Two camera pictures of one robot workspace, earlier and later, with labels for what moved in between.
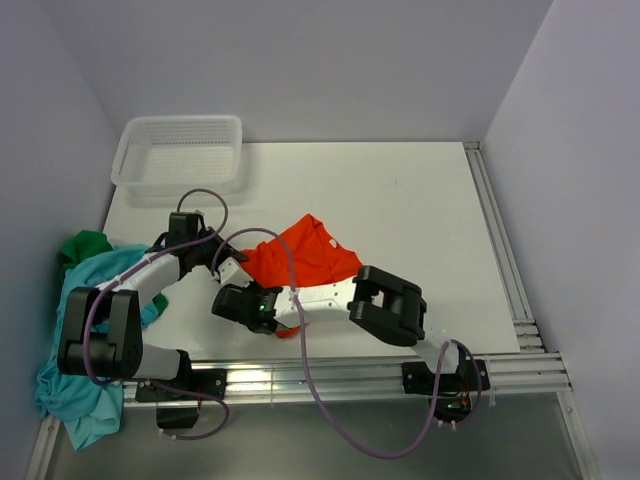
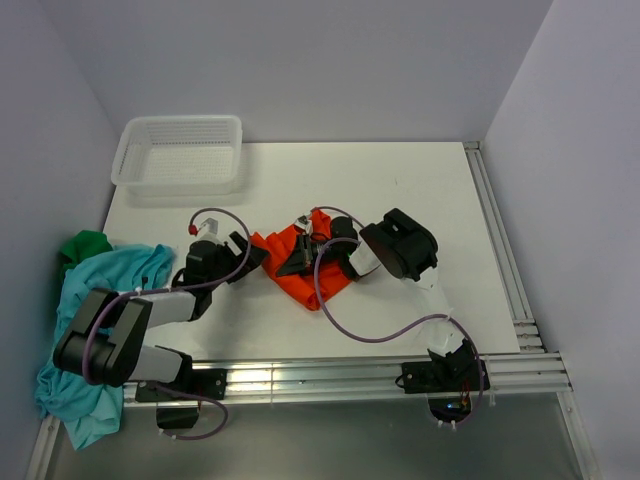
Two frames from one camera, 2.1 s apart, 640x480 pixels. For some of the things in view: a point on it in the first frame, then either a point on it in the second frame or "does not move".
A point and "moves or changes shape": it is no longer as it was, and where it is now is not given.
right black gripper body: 254,288 -> 313,249
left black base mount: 194,385 does not move
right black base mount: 455,390 does not move
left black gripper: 227,250 -> 256,257
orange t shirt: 315,259 moves or changes shape
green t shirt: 92,241 does not move
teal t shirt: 88,409 does not move
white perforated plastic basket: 180,156 does not move
